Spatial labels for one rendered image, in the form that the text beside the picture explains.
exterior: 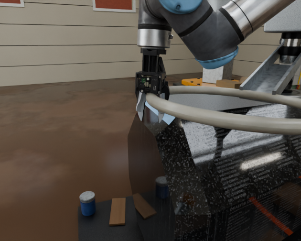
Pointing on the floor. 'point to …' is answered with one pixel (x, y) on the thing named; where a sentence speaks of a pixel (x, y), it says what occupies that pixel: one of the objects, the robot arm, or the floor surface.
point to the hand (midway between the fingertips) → (151, 116)
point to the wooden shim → (117, 212)
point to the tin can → (88, 203)
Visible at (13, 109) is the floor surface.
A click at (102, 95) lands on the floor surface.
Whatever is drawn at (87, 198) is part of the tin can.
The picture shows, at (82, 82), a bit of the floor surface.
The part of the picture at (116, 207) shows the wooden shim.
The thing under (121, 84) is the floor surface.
